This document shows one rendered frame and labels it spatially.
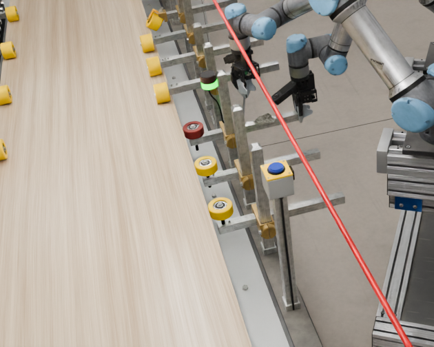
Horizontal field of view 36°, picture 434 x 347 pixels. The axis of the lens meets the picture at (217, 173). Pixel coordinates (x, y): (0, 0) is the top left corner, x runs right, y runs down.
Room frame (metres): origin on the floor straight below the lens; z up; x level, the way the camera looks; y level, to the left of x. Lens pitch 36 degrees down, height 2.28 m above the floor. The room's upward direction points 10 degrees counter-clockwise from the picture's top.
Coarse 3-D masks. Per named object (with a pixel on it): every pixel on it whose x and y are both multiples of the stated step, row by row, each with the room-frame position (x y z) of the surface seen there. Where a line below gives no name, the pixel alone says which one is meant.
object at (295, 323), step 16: (160, 0) 4.10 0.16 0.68; (192, 64) 3.11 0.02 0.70; (208, 112) 2.61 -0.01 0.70; (208, 128) 2.55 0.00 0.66; (224, 144) 2.34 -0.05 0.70; (224, 160) 2.22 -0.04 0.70; (240, 192) 2.00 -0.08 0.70; (240, 208) 1.91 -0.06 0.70; (256, 240) 1.72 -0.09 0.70; (256, 256) 1.70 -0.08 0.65; (272, 256) 1.63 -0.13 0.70; (272, 272) 1.56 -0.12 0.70; (272, 288) 1.49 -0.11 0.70; (304, 304) 1.40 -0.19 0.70; (288, 320) 1.35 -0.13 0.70; (304, 320) 1.34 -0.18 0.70; (288, 336) 1.31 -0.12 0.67; (304, 336) 1.28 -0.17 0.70
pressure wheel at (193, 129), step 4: (188, 124) 2.21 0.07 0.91; (192, 124) 2.21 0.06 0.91; (196, 124) 2.21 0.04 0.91; (200, 124) 2.20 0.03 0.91; (184, 128) 2.19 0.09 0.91; (188, 128) 2.19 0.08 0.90; (192, 128) 2.18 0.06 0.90; (196, 128) 2.18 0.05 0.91; (200, 128) 2.17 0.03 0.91; (184, 132) 2.17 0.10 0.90; (188, 132) 2.16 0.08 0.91; (192, 132) 2.15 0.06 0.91; (196, 132) 2.15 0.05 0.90; (200, 132) 2.16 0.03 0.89; (204, 132) 2.18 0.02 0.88; (188, 136) 2.16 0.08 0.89; (192, 136) 2.15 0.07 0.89; (196, 136) 2.15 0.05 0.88; (200, 136) 2.16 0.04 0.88; (196, 148) 2.19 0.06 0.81
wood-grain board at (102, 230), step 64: (64, 0) 3.78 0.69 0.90; (128, 0) 3.61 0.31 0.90; (64, 64) 2.95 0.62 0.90; (128, 64) 2.83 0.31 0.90; (0, 128) 2.45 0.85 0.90; (64, 128) 2.36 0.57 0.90; (128, 128) 2.27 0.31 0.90; (0, 192) 1.99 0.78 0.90; (64, 192) 1.92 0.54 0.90; (128, 192) 1.86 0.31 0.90; (192, 192) 1.79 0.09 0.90; (0, 256) 1.64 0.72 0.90; (64, 256) 1.59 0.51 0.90; (128, 256) 1.53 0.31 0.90; (192, 256) 1.48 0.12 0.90; (0, 320) 1.36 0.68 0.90; (64, 320) 1.32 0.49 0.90; (128, 320) 1.28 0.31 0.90; (192, 320) 1.24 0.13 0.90
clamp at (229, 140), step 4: (220, 124) 2.23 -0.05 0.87; (224, 128) 2.19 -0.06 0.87; (224, 132) 2.17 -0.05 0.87; (224, 136) 2.16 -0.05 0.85; (228, 136) 2.14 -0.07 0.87; (232, 136) 2.13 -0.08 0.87; (228, 140) 2.12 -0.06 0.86; (232, 140) 2.12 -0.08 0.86; (228, 144) 2.12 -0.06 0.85; (232, 144) 2.12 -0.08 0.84; (232, 148) 2.12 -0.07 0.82
